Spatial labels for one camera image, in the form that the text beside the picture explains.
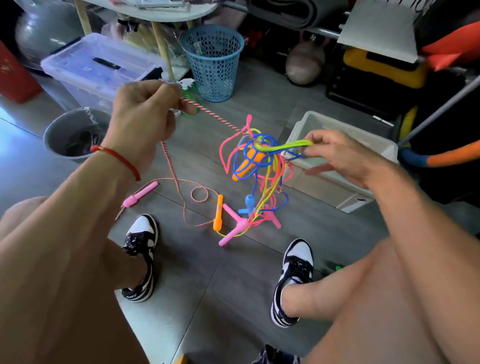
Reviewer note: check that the person's right leg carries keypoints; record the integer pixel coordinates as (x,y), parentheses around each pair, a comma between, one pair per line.
(352,300)

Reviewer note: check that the grey folded mat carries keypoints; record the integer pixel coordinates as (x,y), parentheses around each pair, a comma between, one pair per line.
(296,11)

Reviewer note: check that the person's right forearm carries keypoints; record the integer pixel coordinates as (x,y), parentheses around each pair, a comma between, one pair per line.
(435,262)

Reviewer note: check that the multicoloured hula hoop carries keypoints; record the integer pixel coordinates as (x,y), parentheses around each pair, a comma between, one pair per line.
(454,155)

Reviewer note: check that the person's leg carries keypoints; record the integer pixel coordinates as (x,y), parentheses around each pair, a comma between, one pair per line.
(352,300)
(124,270)

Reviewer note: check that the grey flat board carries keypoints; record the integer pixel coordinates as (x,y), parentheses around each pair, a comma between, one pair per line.
(379,30)

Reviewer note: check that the black white shoe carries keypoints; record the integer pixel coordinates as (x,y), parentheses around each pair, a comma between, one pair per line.
(298,259)
(141,240)

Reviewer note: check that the person's left hand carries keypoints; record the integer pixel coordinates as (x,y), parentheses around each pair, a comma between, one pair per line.
(142,120)

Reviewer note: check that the black white left shoe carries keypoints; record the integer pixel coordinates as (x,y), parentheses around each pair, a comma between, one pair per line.
(141,240)

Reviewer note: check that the grey exercise ball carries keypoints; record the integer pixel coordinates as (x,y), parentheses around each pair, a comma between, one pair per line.
(45,34)

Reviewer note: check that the yellow black case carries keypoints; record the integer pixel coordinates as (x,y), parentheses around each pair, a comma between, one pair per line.
(386,69)

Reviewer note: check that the person's left leg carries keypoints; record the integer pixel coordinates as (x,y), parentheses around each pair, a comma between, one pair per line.
(124,270)

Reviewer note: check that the black red inflatable toy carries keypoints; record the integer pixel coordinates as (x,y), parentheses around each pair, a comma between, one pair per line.
(454,45)

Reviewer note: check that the green spray bottle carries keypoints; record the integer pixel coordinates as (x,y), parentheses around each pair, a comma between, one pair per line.
(189,109)

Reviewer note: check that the black white right shoe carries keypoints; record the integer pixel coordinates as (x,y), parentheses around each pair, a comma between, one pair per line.
(298,259)

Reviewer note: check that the white plastic bin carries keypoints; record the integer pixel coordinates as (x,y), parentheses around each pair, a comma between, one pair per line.
(337,127)

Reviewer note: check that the grey metal basin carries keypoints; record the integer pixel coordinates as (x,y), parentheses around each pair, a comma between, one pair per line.
(54,139)

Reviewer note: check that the white metal pole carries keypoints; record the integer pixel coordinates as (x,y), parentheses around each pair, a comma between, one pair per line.
(442,109)

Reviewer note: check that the blue mesh plastic basket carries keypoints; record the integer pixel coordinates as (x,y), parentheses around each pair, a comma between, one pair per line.
(212,64)

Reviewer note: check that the brown ball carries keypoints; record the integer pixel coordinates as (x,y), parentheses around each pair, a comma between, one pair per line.
(305,64)

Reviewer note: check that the person's right hand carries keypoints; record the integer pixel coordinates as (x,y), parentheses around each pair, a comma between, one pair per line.
(345,157)

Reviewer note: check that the navy patterned shorts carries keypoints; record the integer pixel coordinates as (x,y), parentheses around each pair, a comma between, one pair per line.
(274,356)

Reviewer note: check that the white round table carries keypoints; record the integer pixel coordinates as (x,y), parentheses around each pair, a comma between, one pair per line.
(161,45)

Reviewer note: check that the red bag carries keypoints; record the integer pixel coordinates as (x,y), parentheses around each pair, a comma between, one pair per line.
(16,79)

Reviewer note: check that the person's left forearm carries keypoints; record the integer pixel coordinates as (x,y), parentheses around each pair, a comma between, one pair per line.
(52,277)

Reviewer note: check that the clear bin with black latches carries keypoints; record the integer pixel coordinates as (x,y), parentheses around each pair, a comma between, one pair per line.
(82,64)

